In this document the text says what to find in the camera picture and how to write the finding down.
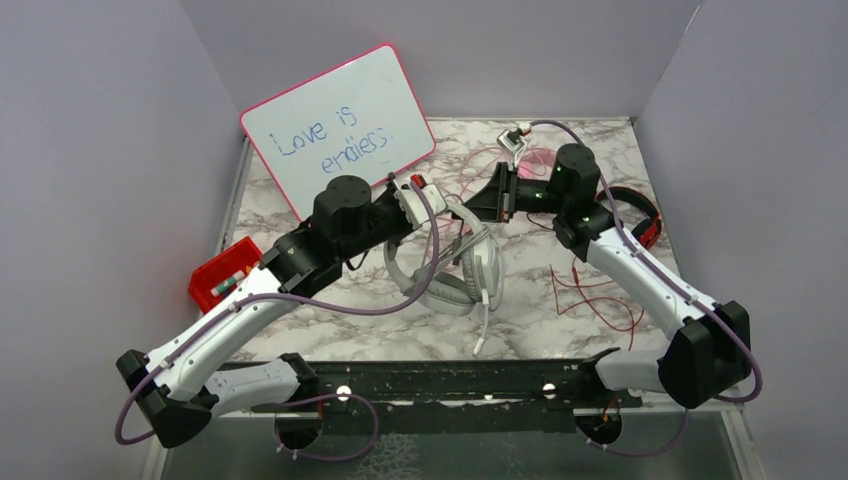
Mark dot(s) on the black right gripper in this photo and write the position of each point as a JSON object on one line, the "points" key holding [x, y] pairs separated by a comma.
{"points": [[496, 202]]}

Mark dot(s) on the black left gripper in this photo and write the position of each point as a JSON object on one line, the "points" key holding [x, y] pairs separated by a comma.
{"points": [[388, 195]]}

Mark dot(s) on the grey white headphones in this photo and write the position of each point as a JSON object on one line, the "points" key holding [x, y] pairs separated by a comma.
{"points": [[470, 272]]}

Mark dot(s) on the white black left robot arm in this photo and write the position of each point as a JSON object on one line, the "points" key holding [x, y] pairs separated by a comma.
{"points": [[180, 387]]}

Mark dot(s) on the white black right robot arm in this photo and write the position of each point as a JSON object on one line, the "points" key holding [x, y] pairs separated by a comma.
{"points": [[709, 343]]}

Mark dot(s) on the pink headphones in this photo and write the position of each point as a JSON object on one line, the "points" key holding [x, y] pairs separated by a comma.
{"points": [[536, 163]]}

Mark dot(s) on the red black headphones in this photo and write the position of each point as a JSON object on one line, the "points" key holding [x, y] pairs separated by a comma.
{"points": [[649, 230]]}

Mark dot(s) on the pink framed whiteboard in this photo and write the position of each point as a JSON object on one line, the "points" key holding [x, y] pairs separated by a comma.
{"points": [[360, 118]]}

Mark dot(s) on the red plastic bin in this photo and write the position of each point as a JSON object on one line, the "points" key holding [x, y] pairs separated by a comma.
{"points": [[242, 255]]}

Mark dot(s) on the white green marker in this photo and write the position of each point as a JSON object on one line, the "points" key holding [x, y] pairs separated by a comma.
{"points": [[226, 285]]}

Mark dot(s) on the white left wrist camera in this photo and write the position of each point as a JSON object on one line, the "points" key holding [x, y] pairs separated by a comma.
{"points": [[416, 196]]}

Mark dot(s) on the black metal base rail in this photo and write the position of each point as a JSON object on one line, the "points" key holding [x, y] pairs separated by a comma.
{"points": [[457, 397]]}

